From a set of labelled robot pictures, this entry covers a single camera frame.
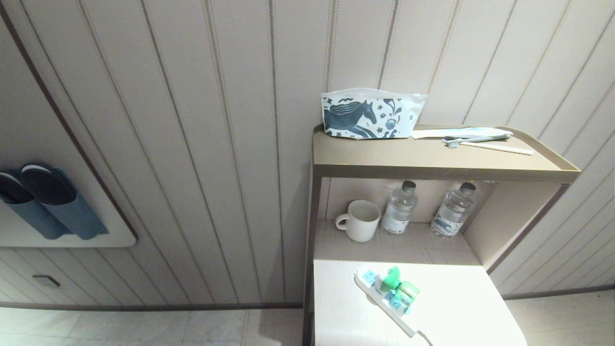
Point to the clear water bottle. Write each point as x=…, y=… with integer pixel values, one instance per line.
x=399, y=209
x=451, y=211

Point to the white toothbrush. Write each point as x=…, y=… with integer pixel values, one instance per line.
x=502, y=148

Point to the white cabinet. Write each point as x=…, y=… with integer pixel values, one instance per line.
x=418, y=307

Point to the white pouch with horse print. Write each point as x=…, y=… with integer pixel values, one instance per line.
x=370, y=115

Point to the blue slipper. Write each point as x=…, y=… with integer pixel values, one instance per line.
x=24, y=211
x=62, y=202

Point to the beige shelf unit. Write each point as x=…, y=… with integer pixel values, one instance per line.
x=432, y=163

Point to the grey toothbrush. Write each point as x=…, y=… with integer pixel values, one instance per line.
x=475, y=139

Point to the white ribbed mug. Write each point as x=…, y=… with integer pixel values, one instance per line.
x=361, y=221

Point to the white power strip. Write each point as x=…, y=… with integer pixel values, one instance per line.
x=384, y=302

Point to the green mosquito repellent device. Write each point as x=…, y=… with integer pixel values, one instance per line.
x=401, y=287

